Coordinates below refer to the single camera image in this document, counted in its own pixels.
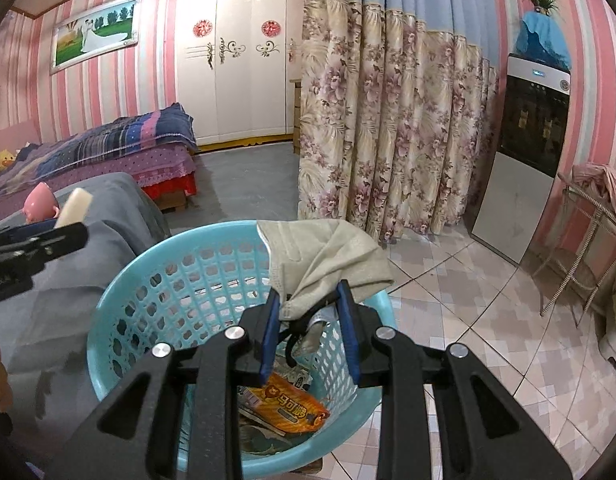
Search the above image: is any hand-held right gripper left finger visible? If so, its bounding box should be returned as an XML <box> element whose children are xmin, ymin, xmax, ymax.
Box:
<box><xmin>44</xmin><ymin>287</ymin><xmax>281</xmax><ymax>480</ymax></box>

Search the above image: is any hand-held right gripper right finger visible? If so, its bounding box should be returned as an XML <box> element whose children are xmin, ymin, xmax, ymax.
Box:
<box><xmin>336</xmin><ymin>279</ymin><xmax>573</xmax><ymax>480</ymax></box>

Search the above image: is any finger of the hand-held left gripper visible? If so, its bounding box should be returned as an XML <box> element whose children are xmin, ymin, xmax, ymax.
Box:
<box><xmin>0</xmin><ymin>222</ymin><xmax>88</xmax><ymax>264</ymax></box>

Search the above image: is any orange snack packet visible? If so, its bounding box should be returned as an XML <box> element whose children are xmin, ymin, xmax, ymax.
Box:
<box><xmin>248</xmin><ymin>371</ymin><xmax>331</xmax><ymax>436</ymax></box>

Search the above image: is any light blue plastic basket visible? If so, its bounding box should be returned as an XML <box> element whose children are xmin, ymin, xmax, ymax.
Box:
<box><xmin>86</xmin><ymin>220</ymin><xmax>396</xmax><ymax>476</ymax></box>

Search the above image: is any pink octopus toy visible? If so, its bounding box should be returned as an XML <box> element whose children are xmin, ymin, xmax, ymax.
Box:
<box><xmin>24</xmin><ymin>181</ymin><xmax>58</xmax><ymax>223</ymax></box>

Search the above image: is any grey blanket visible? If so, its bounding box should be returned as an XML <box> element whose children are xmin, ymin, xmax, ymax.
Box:
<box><xmin>0</xmin><ymin>172</ymin><xmax>171</xmax><ymax>461</ymax></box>

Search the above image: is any pink headboard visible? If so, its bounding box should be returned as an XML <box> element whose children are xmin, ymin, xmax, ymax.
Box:
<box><xmin>0</xmin><ymin>120</ymin><xmax>43</xmax><ymax>161</ymax></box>

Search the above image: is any plaid quilt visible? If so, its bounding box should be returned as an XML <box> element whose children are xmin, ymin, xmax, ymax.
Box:
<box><xmin>0</xmin><ymin>102</ymin><xmax>199</xmax><ymax>201</ymax></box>

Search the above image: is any bed with purple sheet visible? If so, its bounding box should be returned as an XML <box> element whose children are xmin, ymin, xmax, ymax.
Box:
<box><xmin>0</xmin><ymin>102</ymin><xmax>199</xmax><ymax>226</ymax></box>

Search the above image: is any floral curtain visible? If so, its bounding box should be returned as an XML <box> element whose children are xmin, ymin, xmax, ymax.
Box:
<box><xmin>293</xmin><ymin>0</ymin><xmax>501</xmax><ymax>246</ymax></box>

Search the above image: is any framed wedding picture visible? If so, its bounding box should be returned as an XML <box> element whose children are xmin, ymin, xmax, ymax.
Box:
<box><xmin>50</xmin><ymin>0</ymin><xmax>141</xmax><ymax>76</ymax></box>

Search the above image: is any wooden desk with drawers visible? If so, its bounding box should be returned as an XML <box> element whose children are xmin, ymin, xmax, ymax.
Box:
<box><xmin>288</xmin><ymin>79</ymin><xmax>303</xmax><ymax>156</ymax></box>

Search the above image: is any white wardrobe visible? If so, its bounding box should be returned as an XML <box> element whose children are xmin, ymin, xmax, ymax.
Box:
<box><xmin>177</xmin><ymin>0</ymin><xmax>306</xmax><ymax>146</ymax></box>

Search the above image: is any black silver cabinet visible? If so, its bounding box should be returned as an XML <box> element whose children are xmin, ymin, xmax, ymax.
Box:
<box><xmin>470</xmin><ymin>52</ymin><xmax>571</xmax><ymax>266</ymax></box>

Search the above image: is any pink cloth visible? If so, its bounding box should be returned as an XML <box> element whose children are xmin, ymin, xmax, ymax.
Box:
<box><xmin>572</xmin><ymin>162</ymin><xmax>616</xmax><ymax>241</ymax></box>

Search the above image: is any blue cloth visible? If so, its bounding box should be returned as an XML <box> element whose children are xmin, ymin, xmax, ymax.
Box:
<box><xmin>515</xmin><ymin>12</ymin><xmax>573</xmax><ymax>73</ymax></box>

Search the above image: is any metal wire rack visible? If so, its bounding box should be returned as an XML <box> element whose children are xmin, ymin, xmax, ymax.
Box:
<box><xmin>530</xmin><ymin>172</ymin><xmax>616</xmax><ymax>321</ymax></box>

